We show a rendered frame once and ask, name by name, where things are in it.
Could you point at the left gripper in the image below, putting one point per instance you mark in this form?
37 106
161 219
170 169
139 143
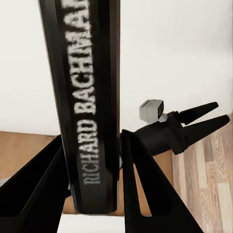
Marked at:
175 134

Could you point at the hardback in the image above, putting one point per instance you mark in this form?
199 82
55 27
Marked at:
82 40

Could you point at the sliding door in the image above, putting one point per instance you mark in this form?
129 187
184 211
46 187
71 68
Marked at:
17 149

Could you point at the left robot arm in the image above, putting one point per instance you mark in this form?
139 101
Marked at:
170 131

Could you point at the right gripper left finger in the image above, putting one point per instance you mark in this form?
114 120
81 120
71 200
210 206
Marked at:
32 200

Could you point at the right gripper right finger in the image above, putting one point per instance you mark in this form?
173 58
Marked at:
169 213

